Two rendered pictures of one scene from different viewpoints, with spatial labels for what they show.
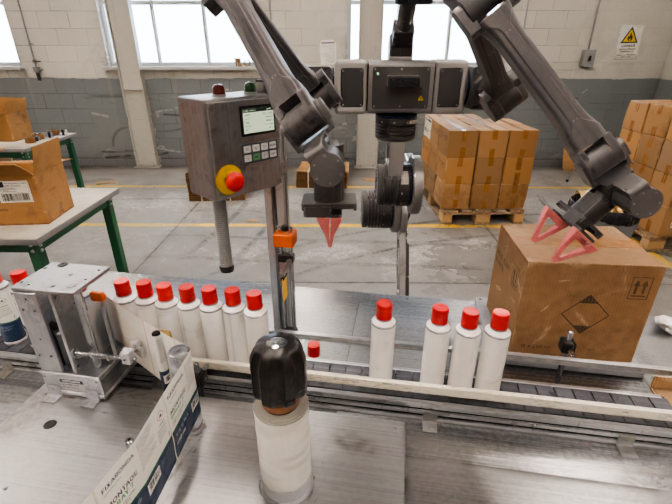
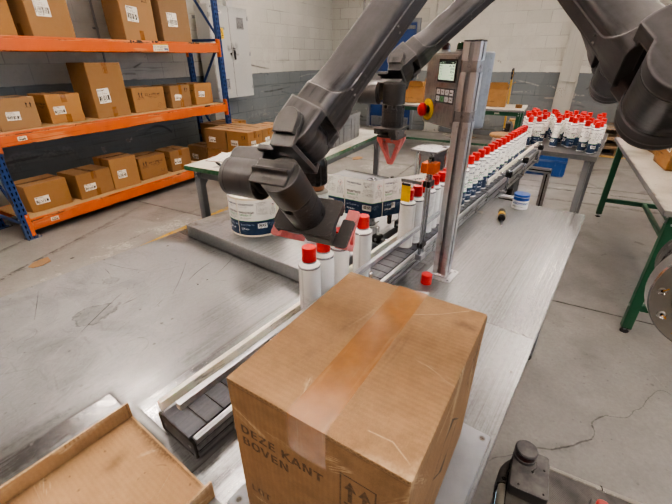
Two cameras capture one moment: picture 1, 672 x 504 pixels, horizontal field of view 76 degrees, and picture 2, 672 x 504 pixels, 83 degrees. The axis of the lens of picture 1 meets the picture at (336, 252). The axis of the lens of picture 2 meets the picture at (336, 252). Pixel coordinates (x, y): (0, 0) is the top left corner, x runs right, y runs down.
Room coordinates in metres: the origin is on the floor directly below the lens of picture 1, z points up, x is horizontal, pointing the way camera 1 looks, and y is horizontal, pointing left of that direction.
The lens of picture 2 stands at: (1.11, -0.97, 1.46)
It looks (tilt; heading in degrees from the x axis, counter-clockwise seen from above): 27 degrees down; 117
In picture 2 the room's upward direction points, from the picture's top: straight up
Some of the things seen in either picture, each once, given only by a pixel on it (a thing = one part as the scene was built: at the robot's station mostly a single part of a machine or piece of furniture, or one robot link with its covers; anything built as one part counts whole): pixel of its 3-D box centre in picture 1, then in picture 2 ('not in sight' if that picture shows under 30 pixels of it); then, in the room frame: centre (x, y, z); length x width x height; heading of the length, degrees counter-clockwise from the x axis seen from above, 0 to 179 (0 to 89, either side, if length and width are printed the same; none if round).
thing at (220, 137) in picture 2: not in sight; (239, 148); (-2.54, 3.15, 0.32); 1.20 x 0.83 x 0.64; 178
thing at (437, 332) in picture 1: (435, 347); (339, 265); (0.73, -0.21, 0.98); 0.05 x 0.05 x 0.20
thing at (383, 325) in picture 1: (382, 343); (362, 249); (0.75, -0.10, 0.98); 0.05 x 0.05 x 0.20
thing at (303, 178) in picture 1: (323, 174); not in sight; (5.38, 0.16, 0.11); 0.65 x 0.54 x 0.22; 87
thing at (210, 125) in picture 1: (234, 144); (454, 89); (0.88, 0.21, 1.38); 0.17 x 0.10 x 0.19; 136
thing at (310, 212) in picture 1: (323, 224); (392, 146); (0.77, 0.02, 1.25); 0.07 x 0.07 x 0.09; 89
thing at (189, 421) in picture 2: (287, 376); (395, 258); (0.78, 0.11, 0.86); 1.65 x 0.08 x 0.04; 81
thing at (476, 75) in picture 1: (489, 89); not in sight; (1.32, -0.44, 1.45); 0.09 x 0.08 x 0.12; 89
